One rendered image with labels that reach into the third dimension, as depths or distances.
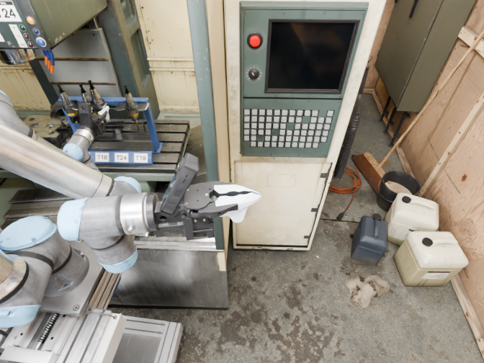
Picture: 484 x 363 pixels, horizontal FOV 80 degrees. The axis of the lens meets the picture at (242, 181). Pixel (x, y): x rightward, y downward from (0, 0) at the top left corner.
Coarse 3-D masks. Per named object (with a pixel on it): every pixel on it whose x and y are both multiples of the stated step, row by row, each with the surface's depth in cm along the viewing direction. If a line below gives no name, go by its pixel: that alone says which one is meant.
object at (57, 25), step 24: (0, 0) 106; (48, 0) 116; (72, 0) 131; (96, 0) 151; (0, 24) 112; (24, 24) 112; (48, 24) 116; (72, 24) 131; (0, 48) 119; (24, 48) 119
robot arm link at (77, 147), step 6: (72, 138) 118; (78, 138) 118; (84, 138) 120; (66, 144) 116; (72, 144) 115; (78, 144) 117; (84, 144) 119; (66, 150) 113; (72, 150) 114; (78, 150) 116; (84, 150) 119; (72, 156) 115; (78, 156) 115; (84, 156) 120
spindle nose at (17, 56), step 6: (0, 54) 133; (6, 54) 133; (12, 54) 134; (18, 54) 135; (24, 54) 137; (30, 54) 139; (36, 54) 144; (6, 60) 135; (12, 60) 135; (18, 60) 136; (24, 60) 138; (30, 60) 140
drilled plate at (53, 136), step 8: (24, 120) 179; (32, 120) 179; (40, 120) 179; (48, 120) 179; (56, 120) 179; (32, 128) 173; (40, 128) 173; (48, 128) 173; (40, 136) 167; (48, 136) 167; (56, 136) 167; (64, 136) 174
